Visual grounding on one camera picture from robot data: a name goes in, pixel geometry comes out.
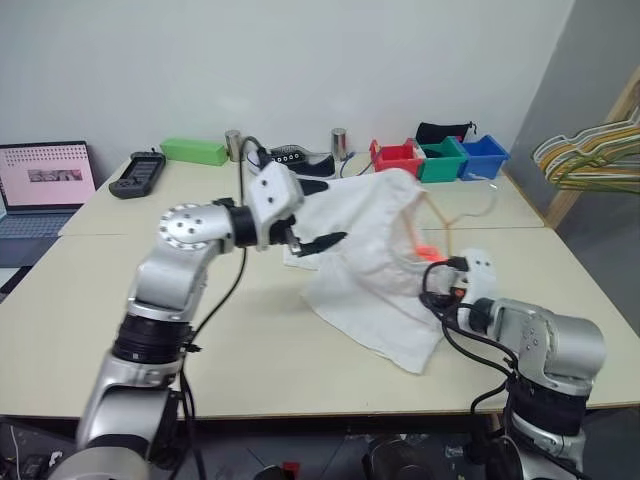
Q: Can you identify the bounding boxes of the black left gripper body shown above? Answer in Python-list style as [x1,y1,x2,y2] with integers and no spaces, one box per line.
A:
[269,215,307,257]

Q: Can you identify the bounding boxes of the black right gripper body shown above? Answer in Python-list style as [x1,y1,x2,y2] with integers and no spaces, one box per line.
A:
[438,284,467,308]

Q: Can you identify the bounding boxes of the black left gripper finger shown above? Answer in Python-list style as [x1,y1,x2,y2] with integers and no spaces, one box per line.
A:
[300,230,349,258]
[300,178,332,198]

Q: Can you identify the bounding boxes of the white shorts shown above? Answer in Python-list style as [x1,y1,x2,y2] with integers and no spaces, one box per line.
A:
[282,167,447,376]

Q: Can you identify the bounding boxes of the beige clothes hanger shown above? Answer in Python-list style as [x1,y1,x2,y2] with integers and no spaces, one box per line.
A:
[401,191,500,262]

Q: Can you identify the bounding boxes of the black and white sneaker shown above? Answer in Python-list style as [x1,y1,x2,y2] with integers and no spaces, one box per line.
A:
[246,144,338,181]

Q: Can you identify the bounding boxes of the metal cylinder can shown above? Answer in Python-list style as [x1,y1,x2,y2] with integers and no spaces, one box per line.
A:
[330,127,349,162]
[223,128,245,163]

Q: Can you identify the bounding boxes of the red plastic bin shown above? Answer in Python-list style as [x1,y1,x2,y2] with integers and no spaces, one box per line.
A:
[369,138,424,177]

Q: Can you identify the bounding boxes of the green rectangular box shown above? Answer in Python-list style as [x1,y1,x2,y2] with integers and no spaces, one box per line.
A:
[159,136,228,167]

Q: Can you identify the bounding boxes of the green plastic bin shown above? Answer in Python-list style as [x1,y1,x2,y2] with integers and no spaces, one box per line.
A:
[414,135,469,184]

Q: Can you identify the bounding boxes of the black fabric pouch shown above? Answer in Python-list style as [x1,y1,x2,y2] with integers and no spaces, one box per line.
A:
[414,119,479,147]

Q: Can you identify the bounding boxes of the blue plastic bin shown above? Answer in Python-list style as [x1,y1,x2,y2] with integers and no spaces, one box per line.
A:
[456,134,512,182]

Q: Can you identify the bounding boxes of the black handheld controller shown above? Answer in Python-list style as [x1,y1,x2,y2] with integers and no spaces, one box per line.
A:
[108,149,167,200]

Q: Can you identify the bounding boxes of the dark rounded shape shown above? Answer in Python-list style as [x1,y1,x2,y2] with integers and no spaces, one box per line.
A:
[361,433,437,480]
[253,463,292,480]

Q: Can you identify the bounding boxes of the pile of coloured hangers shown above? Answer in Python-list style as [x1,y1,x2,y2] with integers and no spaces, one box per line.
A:
[531,124,640,194]

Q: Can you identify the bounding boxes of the open laptop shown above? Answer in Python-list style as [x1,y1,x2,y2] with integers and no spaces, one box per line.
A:
[0,140,98,239]

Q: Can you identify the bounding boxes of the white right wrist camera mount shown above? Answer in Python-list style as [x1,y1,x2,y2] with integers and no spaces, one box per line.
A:
[448,246,502,307]

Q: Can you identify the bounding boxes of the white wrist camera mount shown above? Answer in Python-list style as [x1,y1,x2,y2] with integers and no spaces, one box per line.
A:
[448,246,502,307]
[245,163,307,252]

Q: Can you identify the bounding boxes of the blue cable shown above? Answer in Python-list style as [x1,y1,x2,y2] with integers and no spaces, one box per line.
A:
[339,150,374,178]

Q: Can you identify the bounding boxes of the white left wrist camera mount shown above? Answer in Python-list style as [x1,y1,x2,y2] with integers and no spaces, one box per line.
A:
[245,163,307,252]

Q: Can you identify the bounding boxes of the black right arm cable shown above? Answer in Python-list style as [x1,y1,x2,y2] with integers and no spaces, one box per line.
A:
[420,255,522,417]

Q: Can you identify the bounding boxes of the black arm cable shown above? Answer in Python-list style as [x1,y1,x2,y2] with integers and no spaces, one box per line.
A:
[178,135,267,480]
[420,255,522,417]

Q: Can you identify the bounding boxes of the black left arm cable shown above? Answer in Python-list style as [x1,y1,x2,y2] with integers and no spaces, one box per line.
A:
[178,135,267,480]

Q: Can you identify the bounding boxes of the wooden rack frame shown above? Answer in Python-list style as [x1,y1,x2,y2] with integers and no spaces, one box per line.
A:
[541,64,640,232]

